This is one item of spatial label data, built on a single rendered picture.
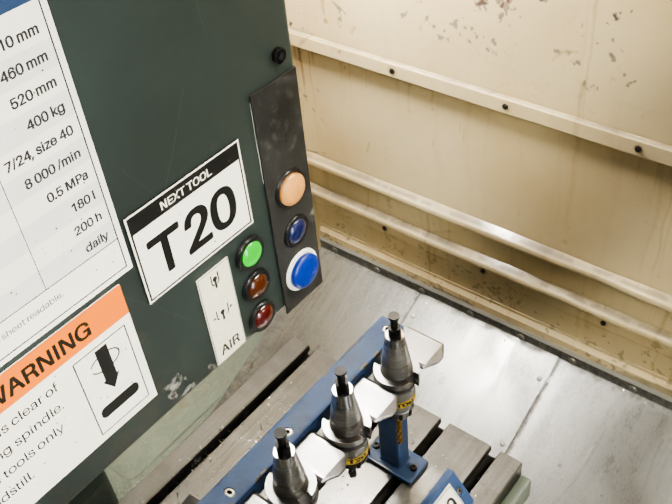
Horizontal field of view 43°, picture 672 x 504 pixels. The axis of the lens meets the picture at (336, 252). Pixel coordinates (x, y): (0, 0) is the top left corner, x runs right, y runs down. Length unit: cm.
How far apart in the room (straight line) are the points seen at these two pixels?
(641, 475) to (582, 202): 50
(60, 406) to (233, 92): 22
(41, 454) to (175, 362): 11
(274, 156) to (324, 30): 99
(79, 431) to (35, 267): 13
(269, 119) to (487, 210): 101
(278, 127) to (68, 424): 24
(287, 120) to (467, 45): 83
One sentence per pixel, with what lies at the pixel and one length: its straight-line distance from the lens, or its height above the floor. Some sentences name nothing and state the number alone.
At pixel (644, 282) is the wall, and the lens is 148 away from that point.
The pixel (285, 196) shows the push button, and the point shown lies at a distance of 61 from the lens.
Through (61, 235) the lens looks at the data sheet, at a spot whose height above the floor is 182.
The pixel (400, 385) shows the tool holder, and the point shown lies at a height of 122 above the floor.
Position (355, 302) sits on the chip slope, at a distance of 183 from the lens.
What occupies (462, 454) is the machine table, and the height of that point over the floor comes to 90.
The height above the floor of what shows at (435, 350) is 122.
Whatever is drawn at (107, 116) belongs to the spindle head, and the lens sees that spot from 48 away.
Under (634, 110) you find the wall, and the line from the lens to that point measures 131.
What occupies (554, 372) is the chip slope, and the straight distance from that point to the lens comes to 168.
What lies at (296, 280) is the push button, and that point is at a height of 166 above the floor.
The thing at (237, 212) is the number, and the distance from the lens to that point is 58.
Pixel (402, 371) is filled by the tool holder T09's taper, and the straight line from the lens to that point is 114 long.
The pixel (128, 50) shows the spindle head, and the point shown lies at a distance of 48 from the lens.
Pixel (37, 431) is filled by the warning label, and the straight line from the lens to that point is 55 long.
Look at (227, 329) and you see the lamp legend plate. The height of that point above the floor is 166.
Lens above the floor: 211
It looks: 41 degrees down
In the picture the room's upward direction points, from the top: 6 degrees counter-clockwise
